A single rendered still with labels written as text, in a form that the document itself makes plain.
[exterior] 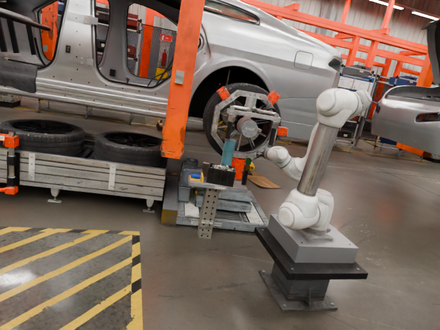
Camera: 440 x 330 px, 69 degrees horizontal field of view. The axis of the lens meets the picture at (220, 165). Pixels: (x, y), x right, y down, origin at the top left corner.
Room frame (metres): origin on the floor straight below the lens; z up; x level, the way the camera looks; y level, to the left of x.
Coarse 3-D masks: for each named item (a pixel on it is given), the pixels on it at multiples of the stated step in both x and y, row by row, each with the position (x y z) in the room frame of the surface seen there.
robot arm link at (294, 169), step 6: (312, 132) 1.83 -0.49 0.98; (312, 138) 1.84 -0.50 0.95; (306, 156) 1.91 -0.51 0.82; (294, 162) 1.96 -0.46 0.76; (300, 162) 1.95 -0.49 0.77; (282, 168) 1.98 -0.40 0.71; (288, 168) 1.96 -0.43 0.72; (294, 168) 1.94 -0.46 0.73; (300, 168) 1.94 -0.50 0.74; (288, 174) 1.98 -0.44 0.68; (294, 174) 1.96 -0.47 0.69; (300, 174) 1.95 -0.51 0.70; (294, 180) 1.99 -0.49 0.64
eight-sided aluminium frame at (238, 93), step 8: (232, 96) 2.56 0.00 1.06; (248, 96) 2.59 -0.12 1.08; (256, 96) 2.60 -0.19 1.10; (264, 96) 2.61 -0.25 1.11; (224, 104) 2.55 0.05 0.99; (216, 112) 2.55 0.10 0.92; (216, 120) 2.55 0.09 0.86; (216, 128) 2.55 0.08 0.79; (216, 136) 2.55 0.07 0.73; (264, 144) 2.67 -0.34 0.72; (240, 152) 2.63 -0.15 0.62; (256, 152) 2.61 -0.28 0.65
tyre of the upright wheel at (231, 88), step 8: (232, 88) 2.65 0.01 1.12; (240, 88) 2.66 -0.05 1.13; (248, 88) 2.67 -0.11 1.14; (256, 88) 2.68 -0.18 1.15; (216, 96) 2.64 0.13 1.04; (208, 104) 2.70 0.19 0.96; (216, 104) 2.63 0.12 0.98; (208, 112) 2.62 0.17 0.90; (208, 120) 2.62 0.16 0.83; (208, 128) 2.62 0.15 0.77; (208, 136) 2.62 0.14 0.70; (216, 144) 2.64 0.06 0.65
